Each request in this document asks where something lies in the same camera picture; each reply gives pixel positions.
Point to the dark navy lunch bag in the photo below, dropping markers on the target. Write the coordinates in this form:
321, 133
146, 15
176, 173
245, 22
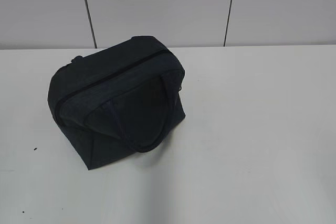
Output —
118, 101

